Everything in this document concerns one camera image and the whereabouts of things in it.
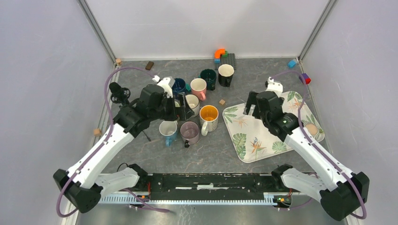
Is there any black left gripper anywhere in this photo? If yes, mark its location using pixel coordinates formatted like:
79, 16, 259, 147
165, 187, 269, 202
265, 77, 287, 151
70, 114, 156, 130
150, 92, 195, 121

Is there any white ribbed mug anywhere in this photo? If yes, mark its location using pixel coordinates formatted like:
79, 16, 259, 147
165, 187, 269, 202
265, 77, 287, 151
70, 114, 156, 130
186, 94, 200, 117

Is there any dark blue mug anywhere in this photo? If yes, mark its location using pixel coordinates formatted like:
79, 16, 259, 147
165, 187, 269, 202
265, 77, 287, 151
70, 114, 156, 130
172, 78, 188, 95

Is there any pink mug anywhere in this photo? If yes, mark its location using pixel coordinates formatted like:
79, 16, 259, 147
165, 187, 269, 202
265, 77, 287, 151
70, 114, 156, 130
190, 78, 207, 101

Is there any cream upside-down mug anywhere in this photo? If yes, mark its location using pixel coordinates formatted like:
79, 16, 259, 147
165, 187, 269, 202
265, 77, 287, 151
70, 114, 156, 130
199, 105, 219, 136

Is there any lilac mug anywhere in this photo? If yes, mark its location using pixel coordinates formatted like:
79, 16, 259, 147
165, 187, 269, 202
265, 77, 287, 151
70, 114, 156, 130
180, 121, 199, 148

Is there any light blue mug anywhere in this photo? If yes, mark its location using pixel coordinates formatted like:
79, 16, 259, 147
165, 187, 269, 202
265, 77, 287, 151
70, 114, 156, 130
159, 121, 178, 147

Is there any dark green mug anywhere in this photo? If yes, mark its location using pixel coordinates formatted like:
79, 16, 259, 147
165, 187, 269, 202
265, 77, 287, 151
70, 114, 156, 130
199, 69, 217, 90

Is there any black octagonal mug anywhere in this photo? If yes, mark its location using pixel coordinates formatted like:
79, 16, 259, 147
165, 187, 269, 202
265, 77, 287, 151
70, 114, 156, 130
218, 64, 235, 87

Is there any white striped mug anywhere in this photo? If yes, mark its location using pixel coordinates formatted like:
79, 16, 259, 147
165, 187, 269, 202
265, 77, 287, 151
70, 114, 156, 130
304, 123, 320, 140

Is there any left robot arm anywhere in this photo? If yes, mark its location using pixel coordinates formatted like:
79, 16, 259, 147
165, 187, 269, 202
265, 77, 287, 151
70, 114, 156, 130
53, 82, 194, 213

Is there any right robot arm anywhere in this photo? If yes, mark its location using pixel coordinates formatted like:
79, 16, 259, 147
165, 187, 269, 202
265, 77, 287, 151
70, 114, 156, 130
244, 91, 370, 221

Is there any teal rectangular block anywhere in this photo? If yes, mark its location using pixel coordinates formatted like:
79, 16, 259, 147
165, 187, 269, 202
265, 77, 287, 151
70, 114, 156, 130
186, 84, 191, 93

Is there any floral white tray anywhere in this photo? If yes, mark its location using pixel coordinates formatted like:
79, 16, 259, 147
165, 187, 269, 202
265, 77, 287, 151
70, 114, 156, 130
222, 91, 325, 163

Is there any brown block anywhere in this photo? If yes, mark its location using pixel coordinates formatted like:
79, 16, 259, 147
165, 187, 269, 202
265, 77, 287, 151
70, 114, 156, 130
145, 61, 154, 71

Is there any grey lego baseplate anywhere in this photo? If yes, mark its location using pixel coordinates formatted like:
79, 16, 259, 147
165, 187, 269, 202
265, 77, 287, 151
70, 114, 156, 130
214, 53, 237, 70

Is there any light blue block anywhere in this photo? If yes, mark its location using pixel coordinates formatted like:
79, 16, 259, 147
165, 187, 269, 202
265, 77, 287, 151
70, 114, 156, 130
287, 59, 299, 68

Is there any purple and red block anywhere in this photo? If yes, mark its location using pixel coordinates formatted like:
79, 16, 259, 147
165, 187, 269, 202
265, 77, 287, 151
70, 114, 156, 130
299, 73, 311, 85

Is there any orange curved lego brick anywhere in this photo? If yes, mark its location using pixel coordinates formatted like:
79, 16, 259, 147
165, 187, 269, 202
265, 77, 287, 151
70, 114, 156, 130
214, 48, 226, 59

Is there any wooden cube at corner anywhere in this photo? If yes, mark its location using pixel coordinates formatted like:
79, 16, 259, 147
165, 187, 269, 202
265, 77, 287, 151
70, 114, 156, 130
115, 58, 122, 67

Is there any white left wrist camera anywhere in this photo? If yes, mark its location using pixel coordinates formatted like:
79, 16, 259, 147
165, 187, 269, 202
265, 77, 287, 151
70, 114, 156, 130
157, 76, 175, 98

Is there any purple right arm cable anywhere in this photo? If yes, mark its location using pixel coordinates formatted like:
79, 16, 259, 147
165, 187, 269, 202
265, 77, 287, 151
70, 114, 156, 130
269, 70, 367, 220

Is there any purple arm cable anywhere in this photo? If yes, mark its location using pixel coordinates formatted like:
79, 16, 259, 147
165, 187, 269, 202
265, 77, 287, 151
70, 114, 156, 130
56, 67, 172, 218
269, 70, 367, 220

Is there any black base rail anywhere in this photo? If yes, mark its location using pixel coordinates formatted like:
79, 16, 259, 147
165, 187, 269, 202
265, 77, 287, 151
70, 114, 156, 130
117, 172, 303, 202

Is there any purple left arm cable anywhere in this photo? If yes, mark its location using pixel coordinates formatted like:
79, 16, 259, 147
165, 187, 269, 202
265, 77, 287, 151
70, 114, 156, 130
56, 67, 172, 218

